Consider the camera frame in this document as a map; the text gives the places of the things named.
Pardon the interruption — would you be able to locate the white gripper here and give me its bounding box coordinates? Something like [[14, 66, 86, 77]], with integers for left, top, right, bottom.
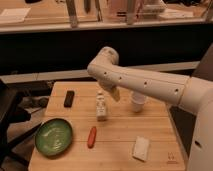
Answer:
[[99, 81, 120, 102]]

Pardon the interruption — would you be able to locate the black eraser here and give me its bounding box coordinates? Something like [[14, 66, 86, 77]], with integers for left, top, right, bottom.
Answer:
[[64, 91, 75, 107]]

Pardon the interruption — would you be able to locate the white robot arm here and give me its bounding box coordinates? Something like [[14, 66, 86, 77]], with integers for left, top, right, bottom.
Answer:
[[87, 44, 213, 171]]

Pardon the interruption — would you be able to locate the white sponge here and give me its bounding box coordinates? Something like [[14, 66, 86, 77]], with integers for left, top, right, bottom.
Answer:
[[132, 137, 150, 161]]

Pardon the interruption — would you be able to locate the small white bottle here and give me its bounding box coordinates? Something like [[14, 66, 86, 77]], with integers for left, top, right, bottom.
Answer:
[[96, 91, 107, 121]]

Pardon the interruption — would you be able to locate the white paper cup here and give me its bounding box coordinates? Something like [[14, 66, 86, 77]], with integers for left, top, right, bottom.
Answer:
[[131, 92, 146, 112]]

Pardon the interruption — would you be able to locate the orange carrot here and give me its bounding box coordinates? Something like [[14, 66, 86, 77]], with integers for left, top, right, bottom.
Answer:
[[87, 126, 97, 148]]

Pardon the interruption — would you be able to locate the green plate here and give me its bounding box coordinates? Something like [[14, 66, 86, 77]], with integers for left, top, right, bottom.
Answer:
[[35, 118, 73, 157]]

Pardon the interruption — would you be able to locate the black chair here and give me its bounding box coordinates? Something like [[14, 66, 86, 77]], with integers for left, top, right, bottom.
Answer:
[[0, 79, 40, 167]]

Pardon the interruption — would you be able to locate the wooden shelf rail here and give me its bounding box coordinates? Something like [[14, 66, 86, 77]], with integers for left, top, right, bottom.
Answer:
[[0, 61, 199, 83]]

